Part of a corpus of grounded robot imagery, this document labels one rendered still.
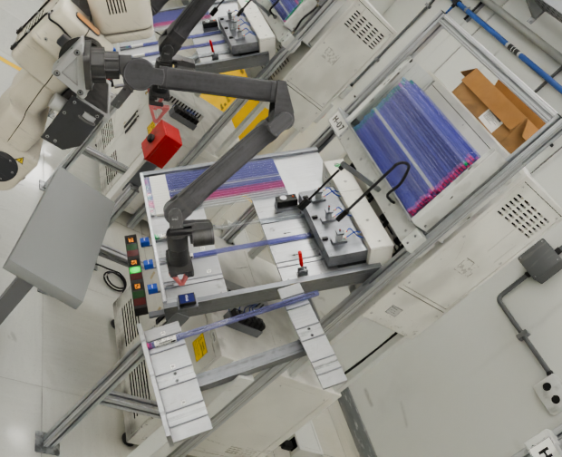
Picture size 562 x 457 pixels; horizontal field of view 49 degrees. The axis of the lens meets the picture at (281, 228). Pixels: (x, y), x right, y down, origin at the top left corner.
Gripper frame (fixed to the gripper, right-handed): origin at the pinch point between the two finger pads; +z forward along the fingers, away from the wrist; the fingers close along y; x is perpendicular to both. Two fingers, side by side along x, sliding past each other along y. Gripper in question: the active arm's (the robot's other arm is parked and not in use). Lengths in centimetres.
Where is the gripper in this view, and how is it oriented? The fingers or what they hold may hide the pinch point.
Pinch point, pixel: (181, 283)
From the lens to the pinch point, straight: 181.9
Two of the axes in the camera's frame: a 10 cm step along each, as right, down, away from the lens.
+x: -9.6, 1.4, -2.3
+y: -2.6, -6.4, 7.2
